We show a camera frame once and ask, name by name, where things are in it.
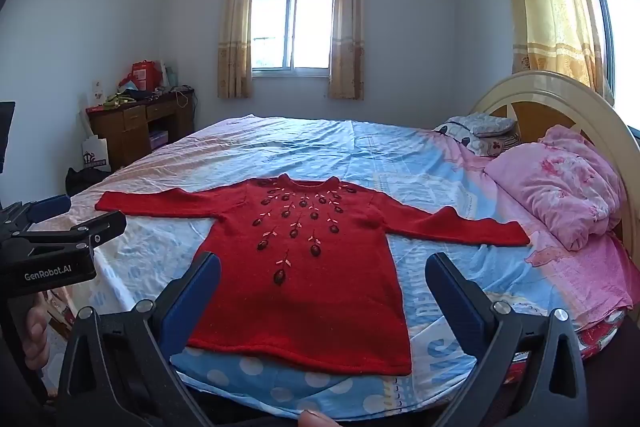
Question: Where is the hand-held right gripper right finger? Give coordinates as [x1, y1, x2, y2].
[424, 252, 587, 427]

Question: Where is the blue and pink bed sheet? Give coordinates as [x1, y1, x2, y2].
[35, 114, 640, 423]

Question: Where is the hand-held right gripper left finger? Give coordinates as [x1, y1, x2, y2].
[57, 251, 223, 427]

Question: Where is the pile of green clothes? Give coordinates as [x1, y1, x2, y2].
[102, 89, 152, 108]

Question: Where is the beige patterned curtain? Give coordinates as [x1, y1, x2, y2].
[216, 0, 260, 100]
[327, 0, 366, 100]

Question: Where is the cream wooden headboard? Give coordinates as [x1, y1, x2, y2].
[470, 71, 640, 258]

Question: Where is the brown wooden desk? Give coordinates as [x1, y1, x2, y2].
[85, 88, 196, 172]

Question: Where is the person's left hand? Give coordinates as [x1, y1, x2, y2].
[24, 294, 52, 375]

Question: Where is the black bag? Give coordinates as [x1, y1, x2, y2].
[65, 166, 114, 198]

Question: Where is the dark framed side window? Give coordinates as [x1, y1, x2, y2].
[575, 0, 640, 135]

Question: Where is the large yellow curtain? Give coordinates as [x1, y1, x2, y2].
[492, 0, 614, 102]

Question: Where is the white framed window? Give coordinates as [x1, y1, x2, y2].
[251, 0, 341, 76]

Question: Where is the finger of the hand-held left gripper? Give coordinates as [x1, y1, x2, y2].
[24, 210, 127, 259]
[0, 194, 72, 234]

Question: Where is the white printed pillow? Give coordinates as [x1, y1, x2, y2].
[432, 121, 522, 158]

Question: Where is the red embroidered sweater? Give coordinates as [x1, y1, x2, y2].
[95, 173, 531, 377]

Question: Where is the grey floral pillow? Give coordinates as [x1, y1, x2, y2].
[466, 112, 517, 138]

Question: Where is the pink pillow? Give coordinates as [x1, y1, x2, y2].
[484, 125, 627, 251]

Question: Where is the white paper bag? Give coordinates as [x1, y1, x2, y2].
[81, 134, 112, 172]

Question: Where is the person's right hand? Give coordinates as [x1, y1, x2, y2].
[298, 409, 341, 427]

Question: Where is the dark monitor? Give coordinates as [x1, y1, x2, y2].
[0, 101, 16, 175]

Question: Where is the red gift box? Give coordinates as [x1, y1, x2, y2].
[131, 60, 157, 92]

